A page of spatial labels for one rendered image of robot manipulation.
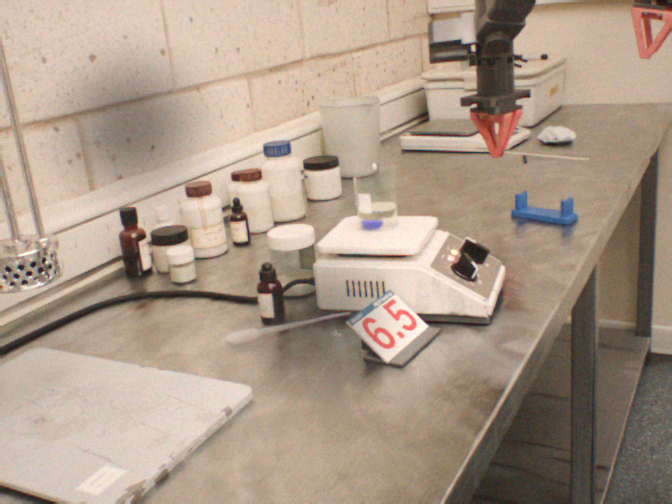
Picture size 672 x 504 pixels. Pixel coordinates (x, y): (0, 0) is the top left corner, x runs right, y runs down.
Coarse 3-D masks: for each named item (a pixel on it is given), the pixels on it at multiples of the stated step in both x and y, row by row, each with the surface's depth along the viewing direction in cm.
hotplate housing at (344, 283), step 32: (352, 256) 87; (384, 256) 86; (416, 256) 85; (320, 288) 87; (352, 288) 86; (384, 288) 84; (416, 288) 83; (448, 288) 82; (448, 320) 84; (480, 320) 82
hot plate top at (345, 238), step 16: (352, 224) 93; (400, 224) 91; (416, 224) 90; (432, 224) 90; (336, 240) 87; (352, 240) 87; (368, 240) 86; (384, 240) 86; (400, 240) 85; (416, 240) 85
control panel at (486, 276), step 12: (456, 240) 92; (444, 252) 88; (432, 264) 83; (444, 264) 85; (480, 264) 89; (492, 264) 90; (456, 276) 83; (480, 276) 86; (492, 276) 87; (468, 288) 82; (480, 288) 83; (492, 288) 85
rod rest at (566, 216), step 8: (520, 200) 119; (568, 200) 114; (520, 208) 119; (528, 208) 120; (536, 208) 119; (568, 208) 114; (512, 216) 120; (520, 216) 119; (528, 216) 117; (536, 216) 116; (544, 216) 115; (552, 216) 115; (560, 216) 114; (568, 216) 114; (576, 216) 114
